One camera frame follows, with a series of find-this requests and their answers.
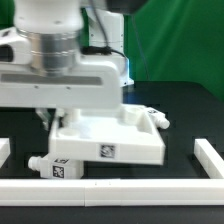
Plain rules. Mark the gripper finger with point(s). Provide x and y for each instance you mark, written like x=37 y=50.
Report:
x=45 y=116

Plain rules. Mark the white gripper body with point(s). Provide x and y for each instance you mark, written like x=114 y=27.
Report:
x=93 y=84

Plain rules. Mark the white square tabletop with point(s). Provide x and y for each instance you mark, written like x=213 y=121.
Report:
x=124 y=135

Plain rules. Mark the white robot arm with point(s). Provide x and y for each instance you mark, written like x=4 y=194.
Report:
x=57 y=56

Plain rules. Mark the white left fence bar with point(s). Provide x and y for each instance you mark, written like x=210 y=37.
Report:
x=4 y=150

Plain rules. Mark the white fence bar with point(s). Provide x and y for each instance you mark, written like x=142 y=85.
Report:
x=111 y=192
x=209 y=159
x=4 y=150

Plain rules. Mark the white front fence bar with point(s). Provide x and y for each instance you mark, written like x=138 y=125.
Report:
x=111 y=192

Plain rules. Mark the white right fence bar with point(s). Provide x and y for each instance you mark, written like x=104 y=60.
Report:
x=209 y=159

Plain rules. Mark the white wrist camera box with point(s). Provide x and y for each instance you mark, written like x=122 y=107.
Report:
x=14 y=49

